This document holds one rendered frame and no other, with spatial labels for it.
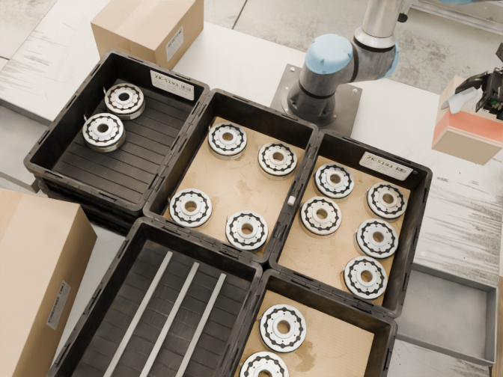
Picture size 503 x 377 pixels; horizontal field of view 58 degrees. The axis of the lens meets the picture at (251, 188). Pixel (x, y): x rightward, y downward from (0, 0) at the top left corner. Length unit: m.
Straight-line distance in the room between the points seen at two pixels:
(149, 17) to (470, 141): 0.97
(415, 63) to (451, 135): 1.80
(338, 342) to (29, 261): 0.69
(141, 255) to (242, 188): 0.30
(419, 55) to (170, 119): 1.90
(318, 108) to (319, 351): 0.69
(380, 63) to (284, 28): 1.47
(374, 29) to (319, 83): 0.20
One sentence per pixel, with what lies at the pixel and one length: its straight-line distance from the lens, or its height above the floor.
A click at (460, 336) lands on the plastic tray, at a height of 0.70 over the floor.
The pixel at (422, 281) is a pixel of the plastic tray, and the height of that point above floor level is 0.70.
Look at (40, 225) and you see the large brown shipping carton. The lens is 1.10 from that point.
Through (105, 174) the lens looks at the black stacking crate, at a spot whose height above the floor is 0.83.
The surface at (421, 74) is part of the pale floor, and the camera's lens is 2.79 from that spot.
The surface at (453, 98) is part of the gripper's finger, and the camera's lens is 1.07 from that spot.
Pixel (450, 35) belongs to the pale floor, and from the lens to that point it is 3.10.
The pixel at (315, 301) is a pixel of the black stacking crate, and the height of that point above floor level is 0.88.
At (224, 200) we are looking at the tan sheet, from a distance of 1.15.
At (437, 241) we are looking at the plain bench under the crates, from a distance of 1.41.
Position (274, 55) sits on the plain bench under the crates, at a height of 0.70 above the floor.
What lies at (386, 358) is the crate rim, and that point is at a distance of 1.02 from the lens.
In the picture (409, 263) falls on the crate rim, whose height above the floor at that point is 0.93.
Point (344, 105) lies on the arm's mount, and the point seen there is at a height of 0.74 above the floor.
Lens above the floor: 1.86
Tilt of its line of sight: 62 degrees down
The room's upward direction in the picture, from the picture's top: 12 degrees clockwise
